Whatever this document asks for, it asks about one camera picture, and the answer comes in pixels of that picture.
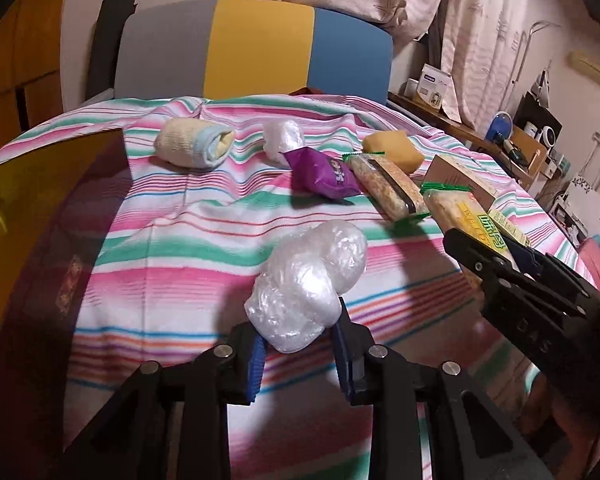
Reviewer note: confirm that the wooden organizer box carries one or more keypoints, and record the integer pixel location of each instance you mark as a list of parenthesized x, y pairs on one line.
[(527, 152)]

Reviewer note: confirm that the yellow cracker packet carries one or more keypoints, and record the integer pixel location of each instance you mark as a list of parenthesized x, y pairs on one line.
[(455, 215)]

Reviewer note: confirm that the white cup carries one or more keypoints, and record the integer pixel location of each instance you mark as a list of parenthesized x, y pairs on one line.
[(411, 89)]

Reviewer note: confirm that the white blue carton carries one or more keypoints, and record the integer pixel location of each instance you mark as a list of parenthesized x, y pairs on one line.
[(432, 87)]

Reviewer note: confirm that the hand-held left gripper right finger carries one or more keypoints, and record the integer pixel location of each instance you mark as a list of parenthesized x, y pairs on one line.
[(341, 360)]

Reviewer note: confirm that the beige carton box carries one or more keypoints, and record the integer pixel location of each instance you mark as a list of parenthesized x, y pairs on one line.
[(460, 175)]

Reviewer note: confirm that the small clear plastic bag bundle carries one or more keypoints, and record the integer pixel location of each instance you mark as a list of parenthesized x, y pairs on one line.
[(282, 137)]

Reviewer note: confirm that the clothes iron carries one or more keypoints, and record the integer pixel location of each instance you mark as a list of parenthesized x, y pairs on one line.
[(544, 87)]

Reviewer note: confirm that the wooden desk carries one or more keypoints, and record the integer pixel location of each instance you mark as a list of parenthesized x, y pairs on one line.
[(460, 127)]

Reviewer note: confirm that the wooden wardrobe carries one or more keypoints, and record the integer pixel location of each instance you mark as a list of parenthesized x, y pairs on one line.
[(20, 60)]

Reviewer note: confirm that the grey yellow blue chair back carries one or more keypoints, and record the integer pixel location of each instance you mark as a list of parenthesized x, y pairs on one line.
[(260, 45)]

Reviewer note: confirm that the cream air conditioner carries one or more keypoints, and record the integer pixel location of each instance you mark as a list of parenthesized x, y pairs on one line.
[(592, 67)]

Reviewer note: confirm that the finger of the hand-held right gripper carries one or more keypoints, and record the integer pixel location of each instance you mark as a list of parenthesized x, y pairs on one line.
[(524, 256), (472, 255)]

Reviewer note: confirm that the metal pole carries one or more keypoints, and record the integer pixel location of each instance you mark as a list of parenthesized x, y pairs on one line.
[(520, 55)]

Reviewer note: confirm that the hanging pink patterned curtain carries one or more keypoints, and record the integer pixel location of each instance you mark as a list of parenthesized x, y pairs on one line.
[(480, 35)]

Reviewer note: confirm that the white green small box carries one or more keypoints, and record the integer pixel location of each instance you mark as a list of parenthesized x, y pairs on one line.
[(555, 165)]

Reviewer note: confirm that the large clear plastic bag bundle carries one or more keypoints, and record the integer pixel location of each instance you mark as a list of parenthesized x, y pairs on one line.
[(305, 290)]

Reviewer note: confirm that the pink cushion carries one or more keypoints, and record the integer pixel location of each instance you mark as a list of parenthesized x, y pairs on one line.
[(595, 260)]

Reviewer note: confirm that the white leaf print paper bag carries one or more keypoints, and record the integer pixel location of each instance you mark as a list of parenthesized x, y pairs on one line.
[(585, 200)]

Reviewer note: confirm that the blue white appliance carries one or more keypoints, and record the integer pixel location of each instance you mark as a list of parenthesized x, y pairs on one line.
[(500, 127)]

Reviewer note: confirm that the pink green striped blanket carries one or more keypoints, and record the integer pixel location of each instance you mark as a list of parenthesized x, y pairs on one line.
[(180, 240)]

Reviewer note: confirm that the white round device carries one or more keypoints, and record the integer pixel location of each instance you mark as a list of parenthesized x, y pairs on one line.
[(548, 136)]

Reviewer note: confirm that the small yellow green box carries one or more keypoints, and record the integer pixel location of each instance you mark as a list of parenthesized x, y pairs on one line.
[(510, 227)]

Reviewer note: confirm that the clear cracker packet dark band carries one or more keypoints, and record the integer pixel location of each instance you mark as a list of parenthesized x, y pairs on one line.
[(385, 185)]

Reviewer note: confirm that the yellow sponge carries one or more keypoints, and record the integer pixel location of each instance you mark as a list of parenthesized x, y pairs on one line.
[(395, 147)]

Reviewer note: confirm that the purple snack packet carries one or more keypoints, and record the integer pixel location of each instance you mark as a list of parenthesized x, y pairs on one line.
[(320, 172)]

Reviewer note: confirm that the person's right forearm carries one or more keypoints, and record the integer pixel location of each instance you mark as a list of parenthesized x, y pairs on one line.
[(575, 410)]

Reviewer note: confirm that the green black tool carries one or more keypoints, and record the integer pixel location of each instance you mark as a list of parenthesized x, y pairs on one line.
[(512, 150)]

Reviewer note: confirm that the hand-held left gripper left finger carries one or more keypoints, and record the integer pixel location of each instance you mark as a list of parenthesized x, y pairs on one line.
[(253, 367)]

